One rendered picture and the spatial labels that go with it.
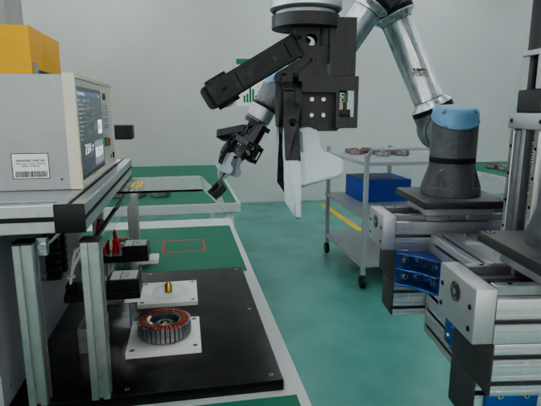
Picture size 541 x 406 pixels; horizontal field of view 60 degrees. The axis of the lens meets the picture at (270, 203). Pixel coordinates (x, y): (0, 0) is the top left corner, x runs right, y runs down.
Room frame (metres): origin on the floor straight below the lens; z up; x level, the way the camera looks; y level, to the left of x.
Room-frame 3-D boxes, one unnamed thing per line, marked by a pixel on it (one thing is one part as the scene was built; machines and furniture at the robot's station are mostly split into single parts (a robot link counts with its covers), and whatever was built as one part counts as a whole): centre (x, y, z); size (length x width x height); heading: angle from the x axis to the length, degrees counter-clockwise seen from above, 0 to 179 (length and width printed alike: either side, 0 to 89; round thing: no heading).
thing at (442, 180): (1.24, -0.48, 1.09); 0.15 x 0.15 x 0.10
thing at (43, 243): (1.03, 0.42, 1.04); 0.62 x 0.02 x 0.03; 10
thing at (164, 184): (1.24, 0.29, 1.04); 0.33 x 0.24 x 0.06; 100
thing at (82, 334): (0.91, 0.37, 0.80); 0.07 x 0.05 x 0.06; 10
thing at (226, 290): (1.06, 0.26, 0.76); 0.64 x 0.47 x 0.02; 10
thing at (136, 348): (0.94, 0.23, 0.78); 0.15 x 0.15 x 0.01; 10
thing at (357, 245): (3.62, -0.86, 0.51); 1.01 x 0.60 x 1.01; 10
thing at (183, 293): (1.18, 0.27, 0.78); 0.15 x 0.15 x 0.01; 10
